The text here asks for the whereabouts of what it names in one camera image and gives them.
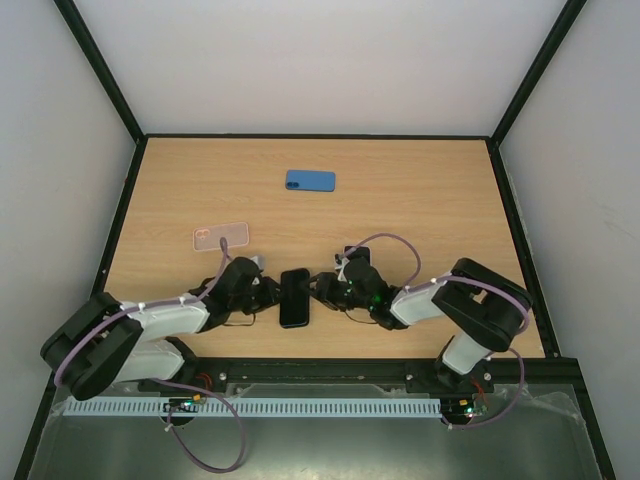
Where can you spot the pink translucent phone case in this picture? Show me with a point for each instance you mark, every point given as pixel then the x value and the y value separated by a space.
pixel 208 238

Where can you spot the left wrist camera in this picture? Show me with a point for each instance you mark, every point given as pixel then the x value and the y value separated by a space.
pixel 260 262

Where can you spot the blue phone case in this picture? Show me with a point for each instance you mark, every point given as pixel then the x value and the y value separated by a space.
pixel 308 180

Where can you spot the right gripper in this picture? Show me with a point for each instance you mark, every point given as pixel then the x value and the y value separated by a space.
pixel 324 289

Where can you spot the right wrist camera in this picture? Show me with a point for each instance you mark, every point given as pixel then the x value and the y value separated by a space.
pixel 342 259

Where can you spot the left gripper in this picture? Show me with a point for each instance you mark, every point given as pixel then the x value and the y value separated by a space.
pixel 271 296

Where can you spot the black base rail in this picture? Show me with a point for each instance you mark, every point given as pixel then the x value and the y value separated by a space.
pixel 416 376

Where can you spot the black phone pink edge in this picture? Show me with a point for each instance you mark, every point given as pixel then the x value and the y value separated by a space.
pixel 362 251

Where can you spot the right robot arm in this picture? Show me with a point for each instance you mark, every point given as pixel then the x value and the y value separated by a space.
pixel 489 310

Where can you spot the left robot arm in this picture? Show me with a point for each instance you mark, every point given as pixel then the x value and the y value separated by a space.
pixel 107 342

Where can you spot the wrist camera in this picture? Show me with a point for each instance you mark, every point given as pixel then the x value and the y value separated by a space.
pixel 260 262
pixel 342 259

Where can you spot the light blue slotted cable duct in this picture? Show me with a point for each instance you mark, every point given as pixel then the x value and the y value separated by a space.
pixel 254 408

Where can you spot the black phone blue edge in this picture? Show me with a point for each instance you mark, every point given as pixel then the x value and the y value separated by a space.
pixel 295 300

